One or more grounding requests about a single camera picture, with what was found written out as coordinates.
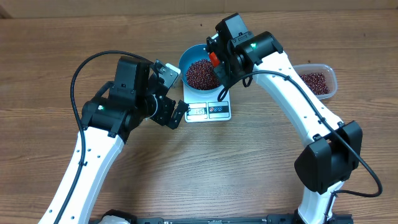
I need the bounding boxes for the red measuring scoop blue handle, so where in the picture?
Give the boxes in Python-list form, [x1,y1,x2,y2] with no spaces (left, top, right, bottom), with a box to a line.
[209,52,220,68]

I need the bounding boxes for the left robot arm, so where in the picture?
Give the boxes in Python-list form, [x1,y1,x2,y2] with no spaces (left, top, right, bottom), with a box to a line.
[40,56,188,223]

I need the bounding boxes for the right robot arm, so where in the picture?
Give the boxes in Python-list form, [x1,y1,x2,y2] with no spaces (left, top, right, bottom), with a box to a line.
[205,13,363,223]

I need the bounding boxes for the white digital kitchen scale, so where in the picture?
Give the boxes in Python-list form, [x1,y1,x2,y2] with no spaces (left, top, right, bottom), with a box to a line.
[183,80,232,123]

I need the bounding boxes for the blue metal bowl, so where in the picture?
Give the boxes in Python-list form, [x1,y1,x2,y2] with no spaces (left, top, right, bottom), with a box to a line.
[179,44,223,95]

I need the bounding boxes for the red beans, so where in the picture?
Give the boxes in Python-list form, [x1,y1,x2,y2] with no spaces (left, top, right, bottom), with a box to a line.
[299,73,330,95]

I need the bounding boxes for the clear plastic food container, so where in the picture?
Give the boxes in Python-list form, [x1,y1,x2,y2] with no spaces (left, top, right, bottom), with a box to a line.
[294,63,338,100]

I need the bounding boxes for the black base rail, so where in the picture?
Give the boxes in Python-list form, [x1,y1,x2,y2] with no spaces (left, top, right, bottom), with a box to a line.
[90,205,354,224]

